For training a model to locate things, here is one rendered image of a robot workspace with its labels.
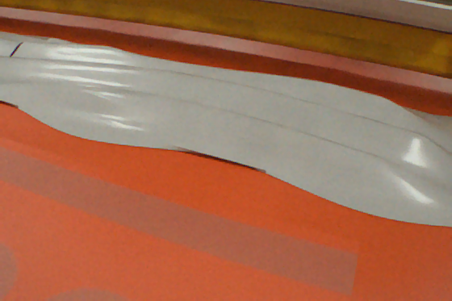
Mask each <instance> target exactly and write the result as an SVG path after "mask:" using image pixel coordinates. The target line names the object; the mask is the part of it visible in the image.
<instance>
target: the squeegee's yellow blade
mask: <svg viewBox="0 0 452 301"><path fill-rule="evenodd" d="M91 1H93V0H91ZM97 1H102V2H117V3H123V4H129V5H130V4H135V5H139V6H150V7H161V8H167V9H173V10H184V11H189V12H195V13H200V14H207V15H211V14H213V15H223V16H229V17H235V18H237V19H245V20H251V21H258V22H263V23H273V24H279V25H285V26H291V27H296V28H302V29H308V30H313V31H323V32H327V33H329V34H335V35H340V36H350V37H353V38H356V39H362V40H371V41H376V42H377V43H382V44H391V45H397V46H399V47H402V48H412V49H417V50H420V51H422V52H431V53H436V54H442V55H443V56H451V57H452V34H445V33H440V32H435V31H429V30H423V29H418V28H417V27H407V26H401V25H399V24H395V23H385V22H381V21H378V20H373V19H362V18H361V17H355V16H349V15H339V14H338V13H332V12H326V11H319V10H313V9H308V8H301V7H295V6H284V5H279V4H277V3H269V2H258V1H252V0H97Z"/></svg>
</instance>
